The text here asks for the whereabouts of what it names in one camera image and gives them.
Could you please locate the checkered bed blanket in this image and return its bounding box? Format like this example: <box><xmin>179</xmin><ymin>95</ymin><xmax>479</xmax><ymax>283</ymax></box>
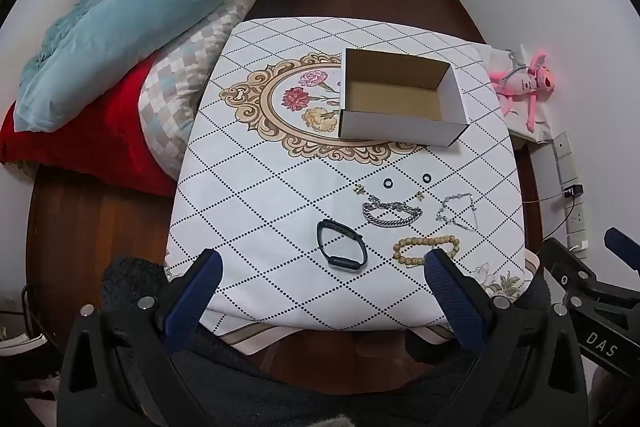
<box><xmin>137</xmin><ymin>0</ymin><xmax>306</xmax><ymax>180</ymax></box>

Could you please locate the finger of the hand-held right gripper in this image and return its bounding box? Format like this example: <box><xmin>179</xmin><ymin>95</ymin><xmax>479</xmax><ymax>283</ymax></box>
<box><xmin>541</xmin><ymin>237</ymin><xmax>603</xmax><ymax>303</ymax></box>
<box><xmin>603</xmin><ymin>227</ymin><xmax>640</xmax><ymax>270</ymax></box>

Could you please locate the wooden bead bracelet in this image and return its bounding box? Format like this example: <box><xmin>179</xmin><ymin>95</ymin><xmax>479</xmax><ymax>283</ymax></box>
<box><xmin>392</xmin><ymin>234</ymin><xmax>461</xmax><ymax>267</ymax></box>

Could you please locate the light blue quilt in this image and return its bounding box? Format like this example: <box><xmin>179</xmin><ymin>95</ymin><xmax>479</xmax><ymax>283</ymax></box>
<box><xmin>14</xmin><ymin>0</ymin><xmax>321</xmax><ymax>132</ymax></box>

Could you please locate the white diamond-pattern tablecloth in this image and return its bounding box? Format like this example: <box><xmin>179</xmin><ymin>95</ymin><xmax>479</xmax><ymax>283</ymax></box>
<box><xmin>165</xmin><ymin>17</ymin><xmax>526</xmax><ymax>355</ymax></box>

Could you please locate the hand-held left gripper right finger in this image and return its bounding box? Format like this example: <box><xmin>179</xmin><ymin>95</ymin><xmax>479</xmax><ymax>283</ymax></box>
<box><xmin>424</xmin><ymin>248</ymin><xmax>588</xmax><ymax>427</ymax></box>

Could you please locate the pink plush toy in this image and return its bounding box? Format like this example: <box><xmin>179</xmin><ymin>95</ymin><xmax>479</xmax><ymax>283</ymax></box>
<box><xmin>492</xmin><ymin>51</ymin><xmax>556</xmax><ymax>130</ymax></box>

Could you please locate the white cardboard box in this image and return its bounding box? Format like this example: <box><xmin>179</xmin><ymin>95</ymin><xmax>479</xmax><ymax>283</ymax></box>
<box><xmin>338</xmin><ymin>48</ymin><xmax>470</xmax><ymax>150</ymax></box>

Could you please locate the thick silver chain bracelet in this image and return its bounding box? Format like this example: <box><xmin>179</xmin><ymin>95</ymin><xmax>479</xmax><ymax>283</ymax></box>
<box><xmin>362</xmin><ymin>201</ymin><xmax>423</xmax><ymax>228</ymax></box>

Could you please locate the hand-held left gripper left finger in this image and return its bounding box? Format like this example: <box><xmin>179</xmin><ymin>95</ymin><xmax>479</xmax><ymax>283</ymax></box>
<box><xmin>57</xmin><ymin>248</ymin><xmax>224</xmax><ymax>427</ymax></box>

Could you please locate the black smart band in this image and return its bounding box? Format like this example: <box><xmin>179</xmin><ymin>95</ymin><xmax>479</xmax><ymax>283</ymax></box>
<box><xmin>316</xmin><ymin>219</ymin><xmax>369</xmax><ymax>271</ymax></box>

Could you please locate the red blanket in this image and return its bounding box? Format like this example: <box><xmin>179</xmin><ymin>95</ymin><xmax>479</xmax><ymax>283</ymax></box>
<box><xmin>0</xmin><ymin>57</ymin><xmax>178</xmax><ymax>198</ymax></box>

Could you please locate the white wall socket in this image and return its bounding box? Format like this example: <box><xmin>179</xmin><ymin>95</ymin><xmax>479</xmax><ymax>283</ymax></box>
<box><xmin>553</xmin><ymin>132</ymin><xmax>580</xmax><ymax>184</ymax></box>
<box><xmin>565</xmin><ymin>204</ymin><xmax>590</xmax><ymax>253</ymax></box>

